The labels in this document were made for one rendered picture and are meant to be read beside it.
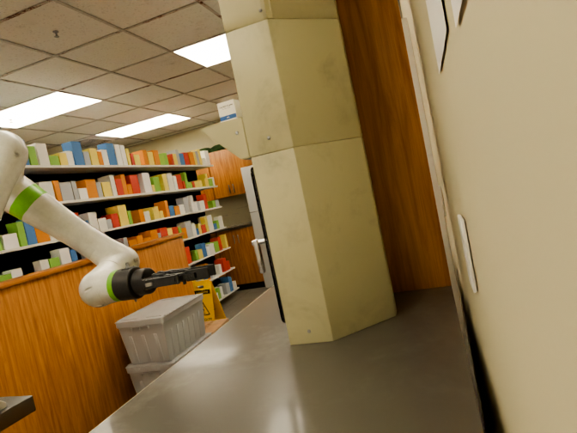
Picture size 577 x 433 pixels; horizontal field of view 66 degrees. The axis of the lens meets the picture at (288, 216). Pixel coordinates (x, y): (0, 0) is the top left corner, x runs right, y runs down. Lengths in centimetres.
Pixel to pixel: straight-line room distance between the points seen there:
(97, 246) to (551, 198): 138
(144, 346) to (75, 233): 198
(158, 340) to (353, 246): 237
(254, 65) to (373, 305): 65
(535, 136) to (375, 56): 123
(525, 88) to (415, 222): 119
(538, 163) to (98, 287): 127
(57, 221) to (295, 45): 88
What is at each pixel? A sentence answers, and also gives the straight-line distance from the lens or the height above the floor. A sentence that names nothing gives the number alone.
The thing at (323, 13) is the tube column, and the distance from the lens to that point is 120.
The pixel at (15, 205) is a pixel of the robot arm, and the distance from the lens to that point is 154.
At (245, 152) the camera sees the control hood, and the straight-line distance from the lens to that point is 108.
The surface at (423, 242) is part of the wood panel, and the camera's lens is 139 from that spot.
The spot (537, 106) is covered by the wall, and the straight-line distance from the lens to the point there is 19.
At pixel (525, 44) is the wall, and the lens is 19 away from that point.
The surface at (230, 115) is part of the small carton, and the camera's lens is 116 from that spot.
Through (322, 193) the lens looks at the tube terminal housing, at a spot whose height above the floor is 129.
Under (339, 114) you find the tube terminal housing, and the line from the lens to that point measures 113.
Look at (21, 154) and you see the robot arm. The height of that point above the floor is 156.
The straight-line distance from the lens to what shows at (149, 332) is 332.
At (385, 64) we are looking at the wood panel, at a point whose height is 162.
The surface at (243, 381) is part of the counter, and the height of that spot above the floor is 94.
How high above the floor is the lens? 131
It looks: 3 degrees down
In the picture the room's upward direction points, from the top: 12 degrees counter-clockwise
